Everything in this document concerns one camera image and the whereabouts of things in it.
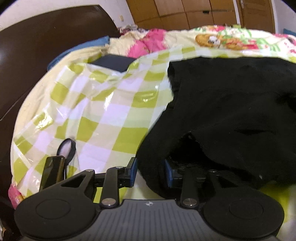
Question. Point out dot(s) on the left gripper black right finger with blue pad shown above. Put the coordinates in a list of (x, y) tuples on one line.
[(175, 175)]

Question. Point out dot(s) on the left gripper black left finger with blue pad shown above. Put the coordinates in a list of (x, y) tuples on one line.
[(125, 175)]

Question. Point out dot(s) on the black pants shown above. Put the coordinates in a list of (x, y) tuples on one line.
[(234, 115)]

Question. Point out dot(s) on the black round magnifier loop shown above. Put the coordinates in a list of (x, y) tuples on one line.
[(67, 149)]

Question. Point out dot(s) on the green checkered plastic sheet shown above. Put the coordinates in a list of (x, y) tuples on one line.
[(107, 113)]

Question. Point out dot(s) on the black rectangular case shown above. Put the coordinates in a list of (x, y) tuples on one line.
[(53, 171)]

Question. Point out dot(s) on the dark navy folded cloth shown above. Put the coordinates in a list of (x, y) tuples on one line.
[(114, 62)]

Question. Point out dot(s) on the blue pillow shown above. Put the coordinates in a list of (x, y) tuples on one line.
[(97, 42)]

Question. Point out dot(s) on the cartoon print quilt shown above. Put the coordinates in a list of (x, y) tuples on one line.
[(211, 40)]

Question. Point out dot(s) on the dark brown headboard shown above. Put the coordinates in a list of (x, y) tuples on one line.
[(26, 50)]

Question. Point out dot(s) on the brown wooden wardrobe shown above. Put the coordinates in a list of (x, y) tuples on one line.
[(183, 14)]

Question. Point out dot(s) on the brown wooden door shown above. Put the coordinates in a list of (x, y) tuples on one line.
[(258, 15)]

